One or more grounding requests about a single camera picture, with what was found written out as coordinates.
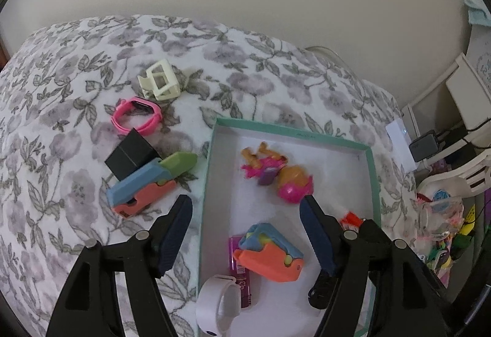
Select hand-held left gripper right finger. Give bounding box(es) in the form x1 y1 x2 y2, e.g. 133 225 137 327
299 196 449 337

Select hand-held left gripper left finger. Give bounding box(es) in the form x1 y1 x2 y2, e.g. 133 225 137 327
46 194 193 337

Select black round object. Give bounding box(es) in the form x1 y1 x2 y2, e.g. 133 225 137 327
308 269 336 310

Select brown pink toy dog figure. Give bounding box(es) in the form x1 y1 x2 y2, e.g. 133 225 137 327
241 142 315 203

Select white toy cap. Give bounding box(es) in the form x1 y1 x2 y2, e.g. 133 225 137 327
195 274 242 337

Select teal cardboard box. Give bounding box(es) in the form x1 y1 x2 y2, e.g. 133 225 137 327
196 117 382 337

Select blue green orange toy knife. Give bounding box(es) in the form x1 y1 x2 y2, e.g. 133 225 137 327
106 151 199 220

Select purple packet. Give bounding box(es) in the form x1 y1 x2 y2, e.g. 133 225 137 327
229 236 254 309

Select black power adapter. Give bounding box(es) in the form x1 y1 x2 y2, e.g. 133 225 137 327
105 128 162 181

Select white plastic device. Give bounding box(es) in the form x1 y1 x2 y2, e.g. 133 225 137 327
385 118 418 171

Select pink wrist watch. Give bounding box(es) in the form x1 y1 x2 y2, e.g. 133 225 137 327
111 97 164 136

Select pile of colourful toys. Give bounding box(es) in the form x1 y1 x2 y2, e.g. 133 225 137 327
418 187 485 284

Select grey power brick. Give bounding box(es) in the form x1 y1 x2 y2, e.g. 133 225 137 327
409 131 442 162

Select cream hair claw clip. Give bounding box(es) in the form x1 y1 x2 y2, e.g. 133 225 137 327
137 59 180 101

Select floral grey white blanket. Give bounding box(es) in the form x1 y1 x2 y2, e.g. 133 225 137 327
0 14 419 337

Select white plastic chair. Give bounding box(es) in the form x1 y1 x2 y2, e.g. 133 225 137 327
416 153 491 207

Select white cabinet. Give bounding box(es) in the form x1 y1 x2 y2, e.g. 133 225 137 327
445 52 491 138

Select teal cloth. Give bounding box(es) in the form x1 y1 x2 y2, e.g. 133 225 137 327
465 0 491 28

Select white cable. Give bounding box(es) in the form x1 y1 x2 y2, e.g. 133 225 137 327
306 45 343 59

